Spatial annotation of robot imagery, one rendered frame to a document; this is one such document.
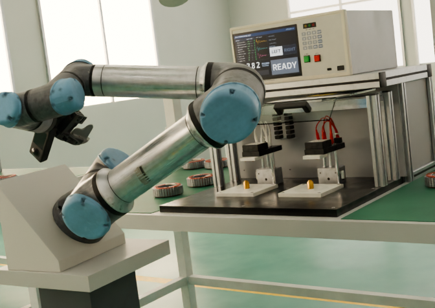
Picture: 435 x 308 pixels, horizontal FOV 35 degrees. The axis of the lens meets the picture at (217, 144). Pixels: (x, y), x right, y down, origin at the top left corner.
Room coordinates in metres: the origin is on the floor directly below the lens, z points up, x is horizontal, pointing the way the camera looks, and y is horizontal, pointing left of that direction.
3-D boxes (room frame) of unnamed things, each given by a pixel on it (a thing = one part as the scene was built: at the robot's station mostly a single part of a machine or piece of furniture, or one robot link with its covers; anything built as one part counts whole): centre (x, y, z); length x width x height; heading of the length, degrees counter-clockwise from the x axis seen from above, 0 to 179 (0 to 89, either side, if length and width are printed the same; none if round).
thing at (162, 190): (2.55, 0.20, 0.77); 0.11 x 0.11 x 0.04
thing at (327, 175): (2.26, -0.36, 0.80); 0.07 x 0.05 x 0.06; 53
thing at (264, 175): (2.41, -0.17, 0.80); 0.07 x 0.05 x 0.06; 53
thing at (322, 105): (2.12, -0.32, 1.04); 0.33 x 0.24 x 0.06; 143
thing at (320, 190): (2.15, -0.27, 0.78); 0.15 x 0.15 x 0.01; 53
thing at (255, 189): (2.30, -0.08, 0.78); 0.15 x 0.15 x 0.01; 53
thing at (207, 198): (2.23, -0.18, 0.76); 0.64 x 0.47 x 0.02; 53
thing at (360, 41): (2.47, -0.38, 1.22); 0.44 x 0.39 x 0.20; 53
